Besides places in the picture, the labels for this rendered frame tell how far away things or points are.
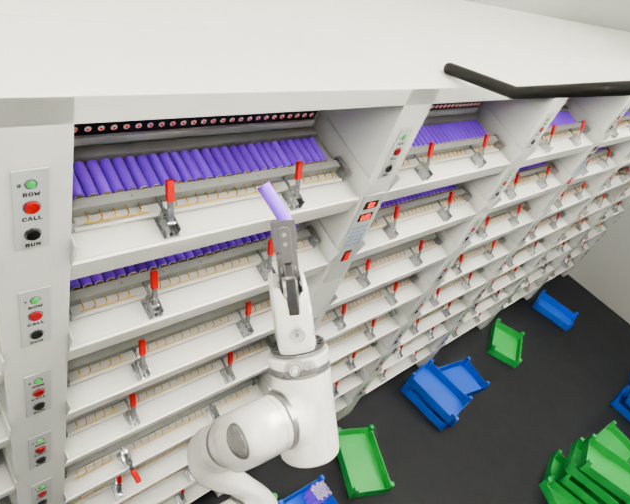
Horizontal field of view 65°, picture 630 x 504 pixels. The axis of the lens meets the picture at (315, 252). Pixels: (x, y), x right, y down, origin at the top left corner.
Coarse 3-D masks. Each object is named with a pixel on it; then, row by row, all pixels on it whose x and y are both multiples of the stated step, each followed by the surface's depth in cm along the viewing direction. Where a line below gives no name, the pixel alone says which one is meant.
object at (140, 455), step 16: (256, 384) 159; (224, 400) 151; (240, 400) 154; (192, 416) 144; (160, 432) 138; (176, 432) 140; (192, 432) 142; (128, 448) 132; (144, 448) 133; (160, 448) 135; (96, 464) 126; (112, 464) 128; (64, 480) 121; (80, 480) 123; (96, 480) 124; (64, 496) 116
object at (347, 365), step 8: (376, 344) 216; (360, 352) 210; (368, 352) 213; (376, 352) 215; (384, 352) 213; (344, 360) 204; (352, 360) 202; (360, 360) 209; (368, 360) 211; (336, 368) 201; (344, 368) 203; (352, 368) 202; (336, 376) 199; (344, 376) 201
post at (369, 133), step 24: (432, 96) 99; (336, 120) 109; (360, 120) 104; (384, 120) 99; (408, 120) 100; (360, 144) 105; (384, 144) 101; (408, 144) 106; (336, 216) 116; (336, 240) 117; (312, 288) 128; (336, 288) 134; (312, 312) 135
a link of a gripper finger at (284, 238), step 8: (272, 224) 64; (280, 224) 64; (288, 224) 64; (272, 232) 64; (280, 232) 64; (288, 232) 64; (272, 240) 64; (280, 240) 64; (288, 240) 64; (296, 240) 65; (280, 248) 64; (288, 248) 64; (296, 248) 65; (288, 256) 64; (288, 264) 64
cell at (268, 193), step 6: (264, 186) 64; (270, 186) 64; (264, 192) 64; (270, 192) 64; (264, 198) 65; (270, 198) 64; (276, 198) 65; (270, 204) 65; (276, 204) 64; (282, 204) 65; (276, 210) 65; (282, 210) 65; (276, 216) 65; (282, 216) 65; (288, 216) 65
